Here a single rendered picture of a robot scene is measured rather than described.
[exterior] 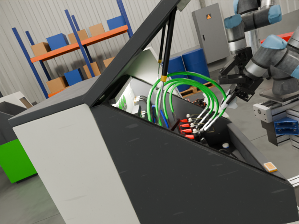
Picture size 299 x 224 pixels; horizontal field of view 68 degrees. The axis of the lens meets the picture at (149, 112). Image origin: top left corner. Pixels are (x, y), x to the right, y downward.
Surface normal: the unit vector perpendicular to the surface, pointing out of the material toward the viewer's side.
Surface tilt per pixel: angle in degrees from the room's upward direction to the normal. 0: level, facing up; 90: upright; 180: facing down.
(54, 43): 90
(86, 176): 90
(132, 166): 90
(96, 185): 90
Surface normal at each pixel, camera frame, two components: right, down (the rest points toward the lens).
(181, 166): -0.03, 0.30
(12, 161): 0.26, 0.20
